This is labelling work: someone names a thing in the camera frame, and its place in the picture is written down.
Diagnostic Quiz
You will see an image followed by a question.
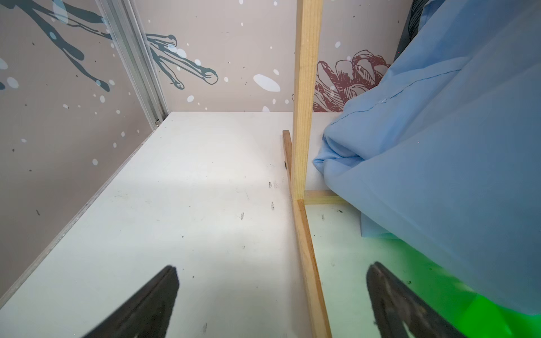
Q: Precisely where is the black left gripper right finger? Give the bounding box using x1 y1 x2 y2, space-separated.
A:
366 262 464 338

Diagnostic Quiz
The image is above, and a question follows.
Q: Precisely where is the green plastic mesh basket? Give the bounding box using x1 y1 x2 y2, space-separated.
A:
374 235 540 337

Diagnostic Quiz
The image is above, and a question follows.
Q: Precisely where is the wooden clothes rack frame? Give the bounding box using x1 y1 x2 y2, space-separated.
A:
283 1 346 337

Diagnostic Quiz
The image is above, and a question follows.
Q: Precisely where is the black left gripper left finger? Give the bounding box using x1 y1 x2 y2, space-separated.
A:
85 266 180 338

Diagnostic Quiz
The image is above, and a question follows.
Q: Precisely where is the light blue long-sleeve shirt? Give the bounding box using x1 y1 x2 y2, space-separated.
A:
314 1 540 315

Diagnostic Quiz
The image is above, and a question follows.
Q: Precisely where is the aluminium frame corner post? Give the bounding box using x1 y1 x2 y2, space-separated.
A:
97 0 169 130

